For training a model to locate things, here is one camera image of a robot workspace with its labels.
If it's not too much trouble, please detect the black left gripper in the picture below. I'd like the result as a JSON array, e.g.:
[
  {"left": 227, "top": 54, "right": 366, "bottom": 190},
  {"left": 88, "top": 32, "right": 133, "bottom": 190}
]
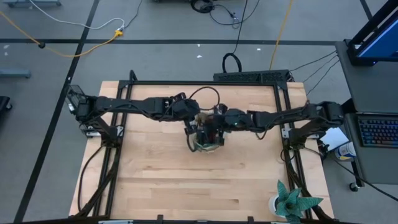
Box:
[{"left": 169, "top": 91, "right": 203, "bottom": 137}]

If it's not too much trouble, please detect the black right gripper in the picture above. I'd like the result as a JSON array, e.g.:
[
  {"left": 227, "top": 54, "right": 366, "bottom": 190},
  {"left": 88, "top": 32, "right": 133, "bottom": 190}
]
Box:
[{"left": 200, "top": 103, "right": 255, "bottom": 147}]

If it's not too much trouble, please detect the black perforated box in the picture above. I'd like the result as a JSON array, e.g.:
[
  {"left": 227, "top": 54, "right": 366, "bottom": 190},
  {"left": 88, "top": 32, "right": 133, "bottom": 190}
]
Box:
[{"left": 212, "top": 69, "right": 290, "bottom": 85}]

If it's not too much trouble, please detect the green potted plant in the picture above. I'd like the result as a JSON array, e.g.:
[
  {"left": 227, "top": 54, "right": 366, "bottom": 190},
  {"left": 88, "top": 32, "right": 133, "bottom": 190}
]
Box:
[{"left": 268, "top": 179, "right": 325, "bottom": 224}]

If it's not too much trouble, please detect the white paper sheet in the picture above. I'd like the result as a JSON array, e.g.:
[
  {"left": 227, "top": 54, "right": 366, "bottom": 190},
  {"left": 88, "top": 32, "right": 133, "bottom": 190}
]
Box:
[{"left": 319, "top": 126, "right": 351, "bottom": 152}]

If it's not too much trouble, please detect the blue and yellow can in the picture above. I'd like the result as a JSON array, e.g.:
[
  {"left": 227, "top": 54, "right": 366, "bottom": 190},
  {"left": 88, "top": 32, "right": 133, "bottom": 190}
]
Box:
[{"left": 333, "top": 141, "right": 357, "bottom": 162}]

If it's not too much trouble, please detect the grey desk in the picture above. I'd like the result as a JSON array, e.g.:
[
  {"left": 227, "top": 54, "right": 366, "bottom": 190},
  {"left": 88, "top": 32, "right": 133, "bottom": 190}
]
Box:
[{"left": 335, "top": 39, "right": 398, "bottom": 185}]

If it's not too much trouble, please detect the laptop keyboard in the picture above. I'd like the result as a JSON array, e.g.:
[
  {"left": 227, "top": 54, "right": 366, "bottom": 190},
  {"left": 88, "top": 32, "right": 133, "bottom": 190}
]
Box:
[{"left": 356, "top": 113, "right": 398, "bottom": 149}]

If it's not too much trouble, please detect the grey stand foot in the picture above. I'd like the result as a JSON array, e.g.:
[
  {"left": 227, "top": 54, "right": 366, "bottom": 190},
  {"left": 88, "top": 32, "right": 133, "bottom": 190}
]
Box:
[
  {"left": 0, "top": 68, "right": 32, "bottom": 79},
  {"left": 2, "top": 0, "right": 62, "bottom": 7}
]

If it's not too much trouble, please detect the black monitor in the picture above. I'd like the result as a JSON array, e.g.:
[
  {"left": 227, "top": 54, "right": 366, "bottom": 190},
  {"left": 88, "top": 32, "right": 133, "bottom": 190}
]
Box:
[{"left": 346, "top": 0, "right": 398, "bottom": 67}]

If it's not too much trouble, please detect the left gripper cable loop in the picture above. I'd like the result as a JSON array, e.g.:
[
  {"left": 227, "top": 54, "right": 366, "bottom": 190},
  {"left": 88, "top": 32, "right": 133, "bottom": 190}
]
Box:
[{"left": 188, "top": 86, "right": 221, "bottom": 112}]

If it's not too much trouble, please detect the coiled black cable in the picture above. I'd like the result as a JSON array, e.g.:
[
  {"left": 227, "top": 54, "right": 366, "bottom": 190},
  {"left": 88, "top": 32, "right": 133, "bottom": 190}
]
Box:
[{"left": 221, "top": 0, "right": 249, "bottom": 74}]

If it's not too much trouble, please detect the yellow extension cable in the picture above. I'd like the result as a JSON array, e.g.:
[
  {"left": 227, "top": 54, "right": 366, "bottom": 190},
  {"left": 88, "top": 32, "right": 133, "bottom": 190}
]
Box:
[
  {"left": 0, "top": 11, "right": 124, "bottom": 59},
  {"left": 268, "top": 0, "right": 295, "bottom": 71}
]

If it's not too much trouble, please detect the black cable bundle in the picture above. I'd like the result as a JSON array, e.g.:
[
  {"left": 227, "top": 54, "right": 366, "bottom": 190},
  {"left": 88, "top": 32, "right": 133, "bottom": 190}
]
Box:
[{"left": 190, "top": 0, "right": 241, "bottom": 29}]

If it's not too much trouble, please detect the white floor cable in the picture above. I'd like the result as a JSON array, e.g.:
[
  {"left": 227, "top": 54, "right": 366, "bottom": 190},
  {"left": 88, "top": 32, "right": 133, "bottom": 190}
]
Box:
[{"left": 27, "top": 0, "right": 126, "bottom": 31}]

